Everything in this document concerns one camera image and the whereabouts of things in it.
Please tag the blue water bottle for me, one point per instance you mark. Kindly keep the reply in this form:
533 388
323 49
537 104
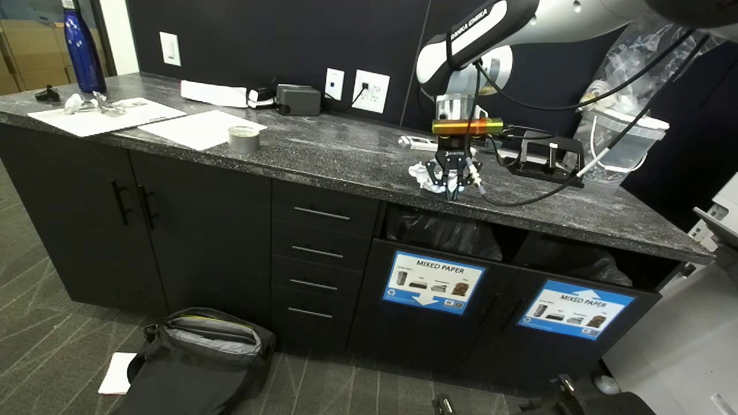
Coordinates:
81 49

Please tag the white double wall outlet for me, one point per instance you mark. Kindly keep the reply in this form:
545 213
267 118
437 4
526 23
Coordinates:
369 90

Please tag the black three-hole punch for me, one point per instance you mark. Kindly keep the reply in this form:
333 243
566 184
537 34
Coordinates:
549 157

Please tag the white light switch plate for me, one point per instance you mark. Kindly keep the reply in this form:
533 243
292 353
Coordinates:
169 49

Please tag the white small wall plate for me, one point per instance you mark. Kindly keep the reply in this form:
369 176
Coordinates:
334 85

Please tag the white paper sheet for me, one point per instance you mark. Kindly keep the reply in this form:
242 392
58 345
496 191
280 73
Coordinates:
122 115
201 130

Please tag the white paper on floor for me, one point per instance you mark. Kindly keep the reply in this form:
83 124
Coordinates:
116 379

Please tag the black recycle bin bag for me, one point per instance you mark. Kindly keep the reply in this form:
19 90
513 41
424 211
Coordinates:
572 259
444 233

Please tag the white paper sheet left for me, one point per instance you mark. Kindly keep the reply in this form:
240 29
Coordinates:
122 115

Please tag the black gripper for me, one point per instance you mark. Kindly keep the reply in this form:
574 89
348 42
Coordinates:
453 154

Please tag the black cabinet with drawers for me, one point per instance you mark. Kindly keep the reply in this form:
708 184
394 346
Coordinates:
292 236

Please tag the mixed paper sign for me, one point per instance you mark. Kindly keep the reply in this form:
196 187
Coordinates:
574 309
427 282

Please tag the left mixed paper sign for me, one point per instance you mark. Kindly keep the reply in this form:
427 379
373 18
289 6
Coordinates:
427 282

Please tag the white paper sheet right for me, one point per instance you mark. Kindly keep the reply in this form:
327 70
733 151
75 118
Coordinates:
201 130

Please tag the black grey backpack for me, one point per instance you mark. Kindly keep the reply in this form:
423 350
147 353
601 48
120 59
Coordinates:
196 362

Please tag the black power adapter box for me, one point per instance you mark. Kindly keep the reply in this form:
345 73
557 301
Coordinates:
297 101

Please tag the plastic bag on container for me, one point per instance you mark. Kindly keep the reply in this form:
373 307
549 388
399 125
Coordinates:
640 63

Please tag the white folded paper stack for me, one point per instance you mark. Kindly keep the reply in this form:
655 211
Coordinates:
218 96

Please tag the black recycle bin bag left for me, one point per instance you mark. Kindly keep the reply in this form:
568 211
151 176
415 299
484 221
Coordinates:
444 233

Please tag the clear plastic storage container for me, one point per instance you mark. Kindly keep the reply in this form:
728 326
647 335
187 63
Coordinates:
614 147

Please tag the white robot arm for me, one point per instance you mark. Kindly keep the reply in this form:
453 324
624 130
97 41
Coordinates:
496 27

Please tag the right mixed paper sign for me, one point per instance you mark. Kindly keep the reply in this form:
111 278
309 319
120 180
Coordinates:
574 309

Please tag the roll of grey tape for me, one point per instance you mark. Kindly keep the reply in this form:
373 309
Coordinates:
244 138

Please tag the black recycle bin bag right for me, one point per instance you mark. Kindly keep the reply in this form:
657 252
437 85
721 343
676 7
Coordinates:
572 259

